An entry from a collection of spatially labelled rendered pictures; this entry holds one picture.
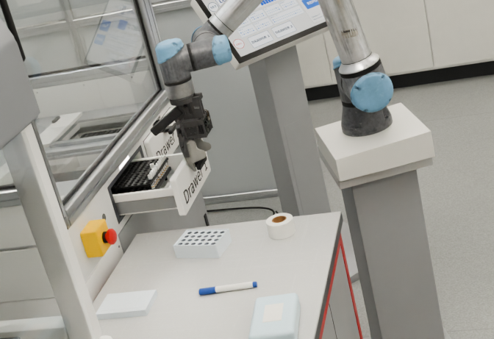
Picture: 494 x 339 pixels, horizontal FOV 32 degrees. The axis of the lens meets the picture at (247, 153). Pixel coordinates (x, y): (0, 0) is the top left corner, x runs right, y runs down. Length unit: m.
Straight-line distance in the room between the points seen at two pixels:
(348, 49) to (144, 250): 0.76
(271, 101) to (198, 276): 1.31
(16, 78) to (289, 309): 0.74
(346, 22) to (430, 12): 2.92
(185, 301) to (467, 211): 2.00
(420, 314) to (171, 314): 1.03
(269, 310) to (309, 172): 1.68
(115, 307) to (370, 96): 0.87
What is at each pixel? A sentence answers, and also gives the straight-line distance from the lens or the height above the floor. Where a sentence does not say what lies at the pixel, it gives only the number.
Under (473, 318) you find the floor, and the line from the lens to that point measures 3.13.
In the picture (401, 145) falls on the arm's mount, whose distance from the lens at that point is 2.44.
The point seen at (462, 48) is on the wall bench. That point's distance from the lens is 5.27.
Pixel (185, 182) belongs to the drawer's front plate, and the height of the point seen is 0.89.
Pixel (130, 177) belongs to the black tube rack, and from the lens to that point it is 2.46.
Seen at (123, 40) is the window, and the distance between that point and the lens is 2.64.
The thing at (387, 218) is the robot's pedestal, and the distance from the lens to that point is 2.60.
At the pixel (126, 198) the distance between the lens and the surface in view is 2.36.
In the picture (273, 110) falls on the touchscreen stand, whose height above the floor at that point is 0.69.
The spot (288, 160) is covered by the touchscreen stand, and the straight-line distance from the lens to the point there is 3.39.
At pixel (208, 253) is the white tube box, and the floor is 0.77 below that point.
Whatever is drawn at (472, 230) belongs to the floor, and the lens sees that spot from 3.66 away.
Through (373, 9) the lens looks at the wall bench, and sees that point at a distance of 5.21.
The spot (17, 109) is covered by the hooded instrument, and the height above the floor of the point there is 1.40.
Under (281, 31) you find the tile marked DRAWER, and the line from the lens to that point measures 3.19.
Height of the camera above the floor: 1.76
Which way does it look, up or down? 21 degrees down
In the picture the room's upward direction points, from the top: 14 degrees counter-clockwise
